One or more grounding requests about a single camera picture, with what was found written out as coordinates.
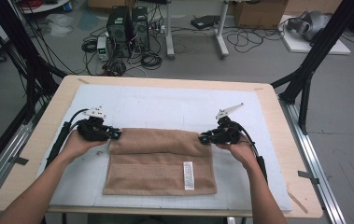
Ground grey tape piece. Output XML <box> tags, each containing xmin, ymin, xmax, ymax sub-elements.
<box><xmin>9</xmin><ymin>155</ymin><xmax>30</xmax><ymax>167</ymax></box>
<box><xmin>297</xmin><ymin>170</ymin><xmax>320</xmax><ymax>186</ymax></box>

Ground thin wooden stick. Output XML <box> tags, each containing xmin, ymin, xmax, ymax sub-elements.
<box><xmin>286</xmin><ymin>189</ymin><xmax>309</xmax><ymax>215</ymax></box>

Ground white grid mat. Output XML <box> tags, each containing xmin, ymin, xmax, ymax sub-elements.
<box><xmin>24</xmin><ymin>84</ymin><xmax>292</xmax><ymax>213</ymax></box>

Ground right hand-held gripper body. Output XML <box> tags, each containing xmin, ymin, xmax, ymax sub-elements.
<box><xmin>211</xmin><ymin>103</ymin><xmax>245</xmax><ymax>146</ymax></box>

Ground large black computer tower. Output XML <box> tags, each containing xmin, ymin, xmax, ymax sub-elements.
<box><xmin>106</xmin><ymin>5</ymin><xmax>133</xmax><ymax>59</ymax></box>

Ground white floor board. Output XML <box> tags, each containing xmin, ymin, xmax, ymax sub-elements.
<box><xmin>278</xmin><ymin>14</ymin><xmax>352</xmax><ymax>56</ymax></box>

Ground tangled cable bundle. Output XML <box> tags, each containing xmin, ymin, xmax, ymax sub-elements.
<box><xmin>102</xmin><ymin>60</ymin><xmax>128</xmax><ymax>77</ymax></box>

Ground small coiled black cable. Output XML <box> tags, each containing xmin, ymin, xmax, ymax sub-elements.
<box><xmin>80</xmin><ymin>38</ymin><xmax>99</xmax><ymax>54</ymax></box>

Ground white power supply unit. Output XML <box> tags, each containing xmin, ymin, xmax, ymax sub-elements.
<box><xmin>96</xmin><ymin>35</ymin><xmax>113</xmax><ymax>62</ymax></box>

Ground clear plastic sheet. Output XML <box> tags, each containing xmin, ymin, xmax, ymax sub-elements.
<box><xmin>45</xmin><ymin>13</ymin><xmax>75</xmax><ymax>37</ymax></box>

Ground large cardboard box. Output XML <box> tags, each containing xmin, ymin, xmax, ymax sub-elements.
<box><xmin>234</xmin><ymin>0</ymin><xmax>290</xmax><ymax>30</ymax></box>

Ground person's left hand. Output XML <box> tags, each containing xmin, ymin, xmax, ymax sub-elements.
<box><xmin>58</xmin><ymin>129</ymin><xmax>107</xmax><ymax>165</ymax></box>

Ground low cardboard box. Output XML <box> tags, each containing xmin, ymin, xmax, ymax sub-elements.
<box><xmin>87</xmin><ymin>0</ymin><xmax>137</xmax><ymax>10</ymax></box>

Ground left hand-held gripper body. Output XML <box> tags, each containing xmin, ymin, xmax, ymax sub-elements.
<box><xmin>77</xmin><ymin>105</ymin><xmax>114</xmax><ymax>142</ymax></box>

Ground loose black floor cables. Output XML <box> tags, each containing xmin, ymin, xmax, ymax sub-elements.
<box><xmin>225</xmin><ymin>26</ymin><xmax>287</xmax><ymax>54</ymax></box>

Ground white desk frame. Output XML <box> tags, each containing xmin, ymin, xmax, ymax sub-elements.
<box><xmin>164</xmin><ymin>0</ymin><xmax>231</xmax><ymax>61</ymax></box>

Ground slim black computer tower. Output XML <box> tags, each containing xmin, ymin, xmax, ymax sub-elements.
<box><xmin>131</xmin><ymin>7</ymin><xmax>150</xmax><ymax>52</ymax></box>

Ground tan towel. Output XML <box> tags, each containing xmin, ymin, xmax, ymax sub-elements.
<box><xmin>102</xmin><ymin>127</ymin><xmax>218</xmax><ymax>197</ymax></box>

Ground black metal stand with cables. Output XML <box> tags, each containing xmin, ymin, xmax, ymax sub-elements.
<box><xmin>0</xmin><ymin>0</ymin><xmax>68</xmax><ymax>125</ymax></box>

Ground aluminium rail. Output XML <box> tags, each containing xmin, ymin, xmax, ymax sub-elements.
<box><xmin>278</xmin><ymin>95</ymin><xmax>347</xmax><ymax>224</ymax></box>
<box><xmin>0</xmin><ymin>102</ymin><xmax>50</xmax><ymax>213</ymax></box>

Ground grey helmet-like device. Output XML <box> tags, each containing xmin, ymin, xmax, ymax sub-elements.
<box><xmin>286</xmin><ymin>10</ymin><xmax>333</xmax><ymax>43</ymax></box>

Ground round white table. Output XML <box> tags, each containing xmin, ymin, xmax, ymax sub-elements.
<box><xmin>19</xmin><ymin>0</ymin><xmax>72</xmax><ymax>15</ymax></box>

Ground flat black device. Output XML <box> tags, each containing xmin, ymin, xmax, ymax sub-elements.
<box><xmin>191</xmin><ymin>14</ymin><xmax>225</xmax><ymax>31</ymax></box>

